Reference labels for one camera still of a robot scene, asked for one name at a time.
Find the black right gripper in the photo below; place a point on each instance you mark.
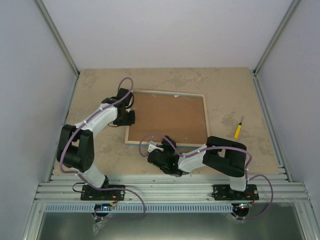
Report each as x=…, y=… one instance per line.
x=168, y=144

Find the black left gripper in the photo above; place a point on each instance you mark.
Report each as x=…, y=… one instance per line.
x=131, y=121

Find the teal picture frame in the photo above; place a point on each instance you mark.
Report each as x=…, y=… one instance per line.
x=181, y=116

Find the yellow screwdriver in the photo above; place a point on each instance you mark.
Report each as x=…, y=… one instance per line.
x=238, y=129

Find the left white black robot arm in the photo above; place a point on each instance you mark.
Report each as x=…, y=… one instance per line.
x=76, y=149

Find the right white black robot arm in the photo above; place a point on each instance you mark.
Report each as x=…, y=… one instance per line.
x=225, y=156

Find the left controller board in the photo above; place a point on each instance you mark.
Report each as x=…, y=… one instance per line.
x=105, y=207

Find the controller board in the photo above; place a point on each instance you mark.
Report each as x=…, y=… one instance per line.
x=243, y=205
x=105, y=207

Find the right controller board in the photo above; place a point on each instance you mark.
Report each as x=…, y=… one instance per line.
x=243, y=205

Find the clear plastic bag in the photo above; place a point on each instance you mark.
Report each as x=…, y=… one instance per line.
x=97, y=226

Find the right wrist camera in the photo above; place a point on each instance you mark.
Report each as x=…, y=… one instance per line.
x=153, y=146

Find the grey slotted cable duct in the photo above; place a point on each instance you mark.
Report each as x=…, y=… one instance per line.
x=139, y=208

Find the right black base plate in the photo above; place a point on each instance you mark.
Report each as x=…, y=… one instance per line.
x=223, y=192

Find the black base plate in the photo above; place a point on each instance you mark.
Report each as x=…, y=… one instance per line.
x=223, y=192
x=90, y=194

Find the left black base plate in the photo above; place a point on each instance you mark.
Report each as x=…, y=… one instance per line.
x=90, y=194

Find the aluminium rail base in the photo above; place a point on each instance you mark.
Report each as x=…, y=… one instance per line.
x=161, y=188

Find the left aluminium corner post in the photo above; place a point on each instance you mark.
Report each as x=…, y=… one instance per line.
x=56, y=35

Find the aluminium corner post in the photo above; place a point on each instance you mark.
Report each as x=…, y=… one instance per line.
x=56, y=35
x=293, y=7

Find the right aluminium corner post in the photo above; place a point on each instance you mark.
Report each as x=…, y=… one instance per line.
x=293, y=7

